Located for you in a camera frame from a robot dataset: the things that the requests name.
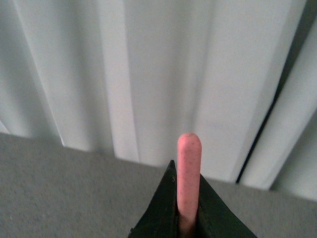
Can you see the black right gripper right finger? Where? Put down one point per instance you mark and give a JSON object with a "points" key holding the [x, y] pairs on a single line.
{"points": [[215, 219]]}

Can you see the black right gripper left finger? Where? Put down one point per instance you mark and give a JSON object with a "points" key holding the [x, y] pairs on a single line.
{"points": [[160, 219]]}

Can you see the pink speckled chopstick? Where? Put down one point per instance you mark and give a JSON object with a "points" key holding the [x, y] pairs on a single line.
{"points": [[189, 150]]}

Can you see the white pleated curtain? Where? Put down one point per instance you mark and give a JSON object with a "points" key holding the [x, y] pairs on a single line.
{"points": [[128, 77]]}

